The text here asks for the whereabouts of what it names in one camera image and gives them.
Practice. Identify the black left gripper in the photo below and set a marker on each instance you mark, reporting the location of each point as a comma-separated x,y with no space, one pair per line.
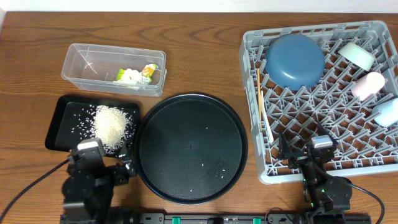
121,169

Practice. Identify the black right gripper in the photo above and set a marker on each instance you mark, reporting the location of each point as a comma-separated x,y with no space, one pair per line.
285,153

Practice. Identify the white plastic spoon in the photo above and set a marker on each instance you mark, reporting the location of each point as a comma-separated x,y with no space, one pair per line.
264,114

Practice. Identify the white paper napkin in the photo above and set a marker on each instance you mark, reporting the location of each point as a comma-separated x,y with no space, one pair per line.
132,77

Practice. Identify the blue plate with rice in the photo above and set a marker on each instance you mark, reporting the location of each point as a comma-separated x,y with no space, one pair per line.
294,61

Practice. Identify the pink cup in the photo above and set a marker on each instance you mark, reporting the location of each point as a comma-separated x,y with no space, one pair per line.
368,85

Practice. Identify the yellow green snack wrapper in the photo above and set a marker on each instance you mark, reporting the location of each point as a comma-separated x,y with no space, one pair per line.
149,69

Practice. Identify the wooden chopstick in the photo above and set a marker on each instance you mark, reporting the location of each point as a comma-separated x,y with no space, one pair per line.
259,95

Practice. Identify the light blue cup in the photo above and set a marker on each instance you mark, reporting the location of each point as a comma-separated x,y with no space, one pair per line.
387,113

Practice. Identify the green bowl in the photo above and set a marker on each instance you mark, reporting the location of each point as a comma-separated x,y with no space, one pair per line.
357,55

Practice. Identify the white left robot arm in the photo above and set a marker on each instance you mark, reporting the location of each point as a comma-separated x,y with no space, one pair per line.
89,190

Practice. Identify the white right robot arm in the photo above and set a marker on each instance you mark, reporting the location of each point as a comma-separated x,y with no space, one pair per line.
329,195

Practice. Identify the grey plastic dishwasher rack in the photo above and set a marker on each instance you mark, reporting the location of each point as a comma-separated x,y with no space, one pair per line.
364,147

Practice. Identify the clear plastic waste bin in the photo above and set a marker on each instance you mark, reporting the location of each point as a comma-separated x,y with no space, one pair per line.
94,68

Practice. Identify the pile of white rice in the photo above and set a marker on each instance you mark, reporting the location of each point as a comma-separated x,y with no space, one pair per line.
112,125

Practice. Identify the black rectangular tray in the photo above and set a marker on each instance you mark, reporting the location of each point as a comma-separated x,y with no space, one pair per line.
58,137

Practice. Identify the round black serving tray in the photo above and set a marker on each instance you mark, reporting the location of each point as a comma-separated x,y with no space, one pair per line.
191,148

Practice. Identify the black aluminium rail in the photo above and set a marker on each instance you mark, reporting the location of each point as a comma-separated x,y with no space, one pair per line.
276,218

